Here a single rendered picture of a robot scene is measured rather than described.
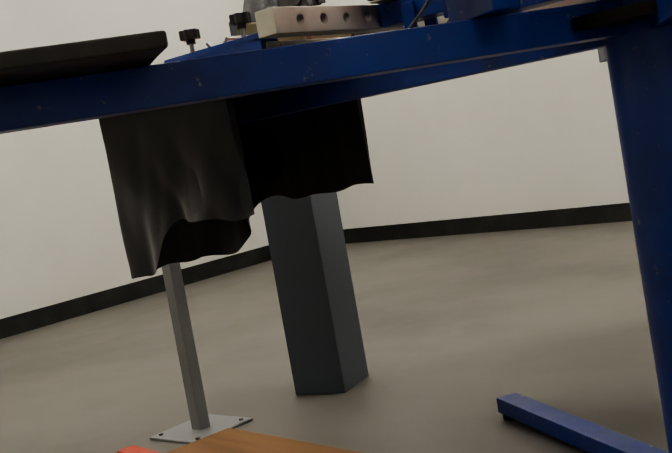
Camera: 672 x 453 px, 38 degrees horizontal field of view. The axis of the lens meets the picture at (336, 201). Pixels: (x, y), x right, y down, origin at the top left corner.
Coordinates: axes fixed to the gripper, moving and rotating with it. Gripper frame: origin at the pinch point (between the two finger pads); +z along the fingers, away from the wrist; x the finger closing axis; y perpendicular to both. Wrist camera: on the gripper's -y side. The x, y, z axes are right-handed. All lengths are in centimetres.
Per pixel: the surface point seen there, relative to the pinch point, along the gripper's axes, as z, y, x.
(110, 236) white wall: 57, 193, 368
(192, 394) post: 89, 10, 76
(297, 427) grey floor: 101, 21, 46
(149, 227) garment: 36, -22, 40
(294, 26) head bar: 0.6, -29.1, -26.2
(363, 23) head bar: 0.6, -8.6, -26.2
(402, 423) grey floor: 101, 30, 15
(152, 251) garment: 42, -20, 42
